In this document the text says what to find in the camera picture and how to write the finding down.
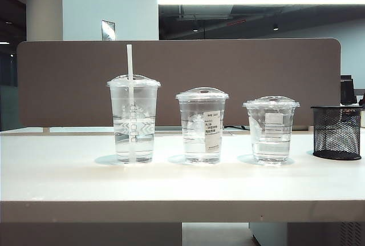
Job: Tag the grey under-desk cabinet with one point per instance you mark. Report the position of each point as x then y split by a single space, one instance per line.
308 234

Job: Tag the small clear plastic cup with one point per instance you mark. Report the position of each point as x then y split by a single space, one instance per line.
271 149

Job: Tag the silver wall plaque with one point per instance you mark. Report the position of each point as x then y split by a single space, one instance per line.
108 30

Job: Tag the medium clear cup with label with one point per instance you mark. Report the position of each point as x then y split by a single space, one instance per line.
194 149

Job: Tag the long ceiling light strip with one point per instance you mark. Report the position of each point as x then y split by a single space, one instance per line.
256 0

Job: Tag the large clear plastic cup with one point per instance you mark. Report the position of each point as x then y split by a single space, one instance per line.
142 143

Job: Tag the brown fabric desk partition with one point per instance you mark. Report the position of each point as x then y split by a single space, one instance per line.
71 86

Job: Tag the black mesh pen holder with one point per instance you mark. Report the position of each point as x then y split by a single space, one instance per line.
336 134

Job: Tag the black ceiling spotlight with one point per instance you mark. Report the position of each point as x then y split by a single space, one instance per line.
275 26

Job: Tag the white paper-wrapped straw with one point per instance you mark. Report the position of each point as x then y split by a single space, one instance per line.
130 60

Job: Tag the black computer monitor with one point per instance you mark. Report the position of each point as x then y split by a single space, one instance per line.
347 92

